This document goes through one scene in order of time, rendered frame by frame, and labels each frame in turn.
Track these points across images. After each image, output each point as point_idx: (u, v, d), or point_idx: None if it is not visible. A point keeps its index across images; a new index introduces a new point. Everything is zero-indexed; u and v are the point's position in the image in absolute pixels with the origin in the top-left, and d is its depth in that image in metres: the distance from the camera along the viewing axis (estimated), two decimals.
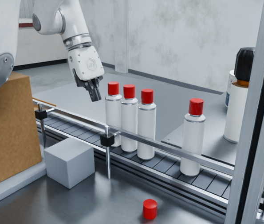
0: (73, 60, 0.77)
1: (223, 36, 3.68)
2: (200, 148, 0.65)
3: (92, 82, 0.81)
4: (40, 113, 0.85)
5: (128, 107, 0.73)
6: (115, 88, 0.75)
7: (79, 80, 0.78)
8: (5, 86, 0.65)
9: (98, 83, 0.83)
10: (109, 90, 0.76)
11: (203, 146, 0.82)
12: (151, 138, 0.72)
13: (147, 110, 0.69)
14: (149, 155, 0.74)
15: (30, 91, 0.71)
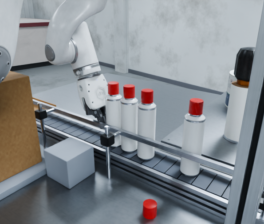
0: (83, 90, 0.78)
1: (223, 36, 3.68)
2: (200, 148, 0.65)
3: (100, 110, 0.82)
4: (40, 113, 0.85)
5: (128, 107, 0.73)
6: (115, 88, 0.75)
7: (88, 109, 0.79)
8: (5, 86, 0.65)
9: None
10: (109, 90, 0.76)
11: (203, 146, 0.82)
12: (151, 138, 0.72)
13: (147, 110, 0.69)
14: (149, 155, 0.74)
15: (30, 91, 0.71)
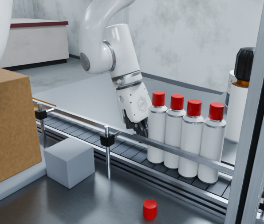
0: (124, 101, 0.69)
1: (223, 36, 3.68)
2: (221, 153, 0.62)
3: (141, 123, 0.73)
4: (40, 113, 0.85)
5: (177, 120, 0.65)
6: (161, 99, 0.66)
7: (129, 122, 0.70)
8: (5, 86, 0.65)
9: (147, 123, 0.75)
10: (155, 102, 0.67)
11: None
12: None
13: (192, 124, 0.61)
14: (191, 173, 0.66)
15: (30, 91, 0.71)
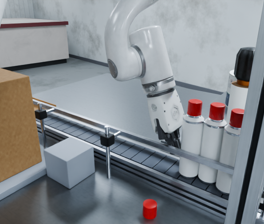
0: (157, 109, 0.63)
1: (223, 36, 3.68)
2: None
3: (174, 133, 0.68)
4: (40, 113, 0.85)
5: (221, 131, 0.59)
6: (198, 108, 0.60)
7: (162, 133, 0.65)
8: (5, 86, 0.65)
9: (179, 133, 0.70)
10: (191, 111, 0.61)
11: None
12: None
13: (233, 136, 0.55)
14: (228, 189, 0.60)
15: (30, 91, 0.71)
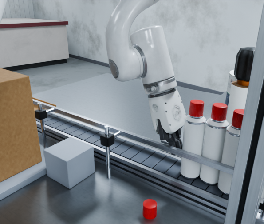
0: (159, 110, 0.63)
1: (223, 36, 3.68)
2: None
3: (175, 134, 0.67)
4: (40, 113, 0.85)
5: (223, 131, 0.59)
6: (200, 109, 0.60)
7: (163, 133, 0.64)
8: (5, 86, 0.65)
9: (181, 133, 0.69)
10: (192, 111, 0.61)
11: None
12: None
13: (235, 136, 0.55)
14: (230, 190, 0.60)
15: (30, 91, 0.71)
